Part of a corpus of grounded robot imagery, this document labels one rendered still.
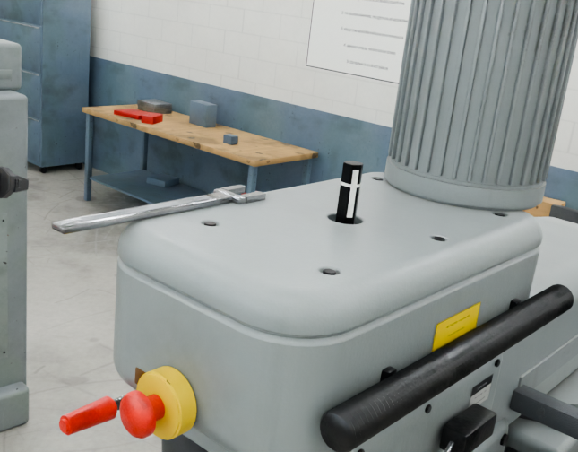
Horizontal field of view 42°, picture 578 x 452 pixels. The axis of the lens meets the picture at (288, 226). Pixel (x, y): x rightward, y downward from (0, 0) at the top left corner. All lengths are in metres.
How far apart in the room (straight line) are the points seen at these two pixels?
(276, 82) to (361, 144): 1.02
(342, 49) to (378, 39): 0.34
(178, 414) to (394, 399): 0.18
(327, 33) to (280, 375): 5.58
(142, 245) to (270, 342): 0.16
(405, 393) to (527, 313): 0.25
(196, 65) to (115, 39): 1.25
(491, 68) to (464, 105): 0.05
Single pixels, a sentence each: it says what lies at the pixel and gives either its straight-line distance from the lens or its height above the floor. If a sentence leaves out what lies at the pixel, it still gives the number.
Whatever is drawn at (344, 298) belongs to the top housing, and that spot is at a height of 1.88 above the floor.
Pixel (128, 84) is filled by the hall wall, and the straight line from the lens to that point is 7.92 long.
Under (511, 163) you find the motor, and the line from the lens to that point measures 0.90.
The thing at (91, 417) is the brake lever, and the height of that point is 1.70.
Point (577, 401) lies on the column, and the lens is 1.25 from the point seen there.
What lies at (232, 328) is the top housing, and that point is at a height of 1.85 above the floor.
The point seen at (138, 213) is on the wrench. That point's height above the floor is 1.90.
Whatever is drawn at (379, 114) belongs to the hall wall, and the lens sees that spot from 5.81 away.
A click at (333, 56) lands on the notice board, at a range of 6.05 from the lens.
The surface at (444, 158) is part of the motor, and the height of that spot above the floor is 1.94.
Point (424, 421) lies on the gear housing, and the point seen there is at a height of 1.70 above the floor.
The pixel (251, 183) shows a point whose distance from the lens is 5.61.
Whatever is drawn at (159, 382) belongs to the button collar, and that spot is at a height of 1.78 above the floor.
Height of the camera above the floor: 2.11
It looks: 18 degrees down
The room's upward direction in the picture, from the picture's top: 7 degrees clockwise
